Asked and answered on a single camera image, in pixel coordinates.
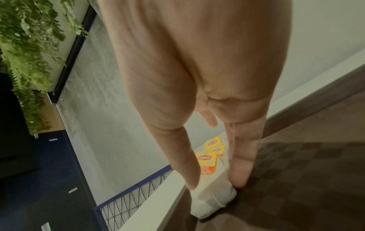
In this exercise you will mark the person's right hand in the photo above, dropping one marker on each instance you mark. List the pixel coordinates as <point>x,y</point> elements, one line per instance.
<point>194,56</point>

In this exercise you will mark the white tea bag yellow tag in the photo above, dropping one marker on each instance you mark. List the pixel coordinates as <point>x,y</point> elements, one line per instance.
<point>221,151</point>
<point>204,211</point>
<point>219,194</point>

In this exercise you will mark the brown plastic tray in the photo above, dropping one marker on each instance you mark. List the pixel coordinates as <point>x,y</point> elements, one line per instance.
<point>299,169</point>

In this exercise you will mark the dark cabinet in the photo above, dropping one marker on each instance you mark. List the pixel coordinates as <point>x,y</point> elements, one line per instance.
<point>42,180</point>

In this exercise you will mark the green plant wall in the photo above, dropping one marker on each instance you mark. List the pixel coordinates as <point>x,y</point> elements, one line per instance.
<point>25,45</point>

